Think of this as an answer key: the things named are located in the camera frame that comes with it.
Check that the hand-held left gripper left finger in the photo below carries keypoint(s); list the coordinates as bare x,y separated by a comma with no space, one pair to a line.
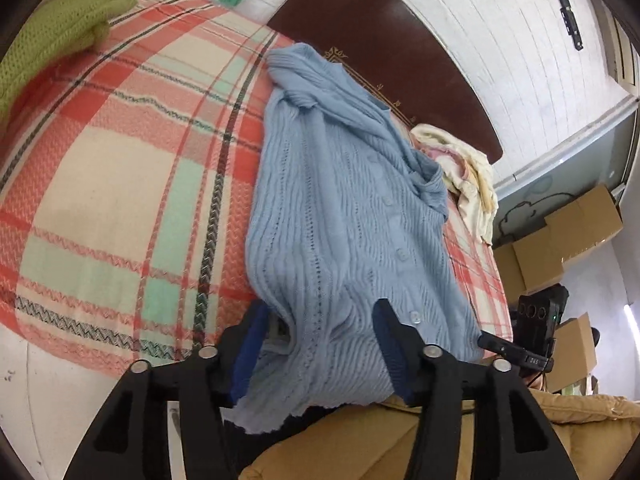
250,345

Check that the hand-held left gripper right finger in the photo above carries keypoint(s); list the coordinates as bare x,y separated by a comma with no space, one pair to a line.
392,350

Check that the blue knit cardigan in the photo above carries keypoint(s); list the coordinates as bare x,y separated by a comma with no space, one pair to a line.
340,220

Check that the white light tube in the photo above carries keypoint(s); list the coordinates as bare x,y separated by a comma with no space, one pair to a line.
631,306

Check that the mustard puffer jacket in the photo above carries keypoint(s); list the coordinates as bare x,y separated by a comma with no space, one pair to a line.
350,447

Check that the large cardboard box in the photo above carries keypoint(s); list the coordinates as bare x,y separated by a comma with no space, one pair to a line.
585,225

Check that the glass door with cartoon drawing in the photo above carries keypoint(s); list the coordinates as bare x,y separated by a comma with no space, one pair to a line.
530,195

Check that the white printed shirt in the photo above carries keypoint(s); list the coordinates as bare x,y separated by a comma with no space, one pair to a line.
475,200

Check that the pink garment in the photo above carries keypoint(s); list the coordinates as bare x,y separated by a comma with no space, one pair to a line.
447,153

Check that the cream garment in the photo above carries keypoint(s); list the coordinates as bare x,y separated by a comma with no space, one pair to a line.
440,135

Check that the plaid bed blanket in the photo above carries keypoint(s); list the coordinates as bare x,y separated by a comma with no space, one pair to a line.
125,160

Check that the white air conditioner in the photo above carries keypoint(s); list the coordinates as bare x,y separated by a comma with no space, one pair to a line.
625,60

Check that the brown wooden headboard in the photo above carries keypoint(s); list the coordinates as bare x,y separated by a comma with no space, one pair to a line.
390,25

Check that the green knit sweater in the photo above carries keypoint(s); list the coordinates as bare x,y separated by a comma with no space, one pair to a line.
55,30

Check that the white door frame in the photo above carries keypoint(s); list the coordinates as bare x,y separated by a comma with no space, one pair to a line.
575,141

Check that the black wall device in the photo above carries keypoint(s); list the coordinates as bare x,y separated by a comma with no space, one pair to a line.
568,15

